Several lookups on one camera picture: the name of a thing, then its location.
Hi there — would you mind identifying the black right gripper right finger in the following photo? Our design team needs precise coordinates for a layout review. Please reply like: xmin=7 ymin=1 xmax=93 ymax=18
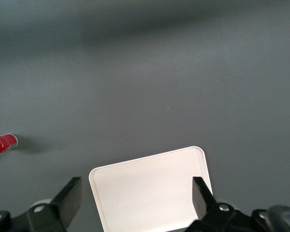
xmin=187 ymin=176 xmax=281 ymax=232

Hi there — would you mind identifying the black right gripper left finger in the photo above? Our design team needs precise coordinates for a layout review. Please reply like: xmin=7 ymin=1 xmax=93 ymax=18
xmin=0 ymin=176 xmax=84 ymax=232

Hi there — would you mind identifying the red coke bottle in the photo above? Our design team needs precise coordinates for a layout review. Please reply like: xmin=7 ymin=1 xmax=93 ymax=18
xmin=0 ymin=133 xmax=18 ymax=158

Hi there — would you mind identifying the white rectangular tray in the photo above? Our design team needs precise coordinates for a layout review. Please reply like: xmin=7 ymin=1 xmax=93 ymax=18
xmin=88 ymin=145 xmax=214 ymax=232

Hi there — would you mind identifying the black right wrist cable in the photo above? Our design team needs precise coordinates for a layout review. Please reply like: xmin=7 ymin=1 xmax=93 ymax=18
xmin=265 ymin=204 xmax=290 ymax=232

